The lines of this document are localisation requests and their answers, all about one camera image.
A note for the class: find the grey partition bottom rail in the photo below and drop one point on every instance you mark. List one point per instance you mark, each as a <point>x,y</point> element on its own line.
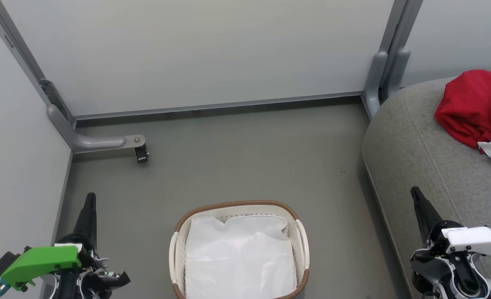
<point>212,106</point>

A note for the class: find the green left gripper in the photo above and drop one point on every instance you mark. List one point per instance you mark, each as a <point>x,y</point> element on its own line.
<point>42,261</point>

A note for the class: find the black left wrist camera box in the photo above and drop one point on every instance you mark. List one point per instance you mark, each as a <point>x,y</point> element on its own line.
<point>4,261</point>

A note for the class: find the grey plain partition post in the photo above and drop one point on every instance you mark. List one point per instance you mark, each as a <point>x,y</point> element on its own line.
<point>399,25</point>

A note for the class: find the grey fabric sofa seat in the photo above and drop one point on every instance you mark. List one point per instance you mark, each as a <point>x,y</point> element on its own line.
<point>416,145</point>

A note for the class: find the grey partition post with hinge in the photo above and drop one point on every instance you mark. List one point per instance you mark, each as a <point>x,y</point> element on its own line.
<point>17,45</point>

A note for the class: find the grey partition foot with plate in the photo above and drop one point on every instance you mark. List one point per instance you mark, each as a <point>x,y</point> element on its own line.
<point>96,143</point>

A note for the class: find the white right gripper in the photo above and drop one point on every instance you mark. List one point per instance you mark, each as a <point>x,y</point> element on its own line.
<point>474,240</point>

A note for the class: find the red garment with white lettering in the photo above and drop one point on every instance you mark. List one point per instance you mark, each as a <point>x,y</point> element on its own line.
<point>465,108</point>

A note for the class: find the white laundry basket brown rim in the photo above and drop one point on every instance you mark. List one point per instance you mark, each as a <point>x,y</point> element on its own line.
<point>180,265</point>

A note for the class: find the white thin cloth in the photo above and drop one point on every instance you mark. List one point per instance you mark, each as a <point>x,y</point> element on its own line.
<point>237,257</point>

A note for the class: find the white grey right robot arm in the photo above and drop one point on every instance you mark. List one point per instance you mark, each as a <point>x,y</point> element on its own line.
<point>461,278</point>

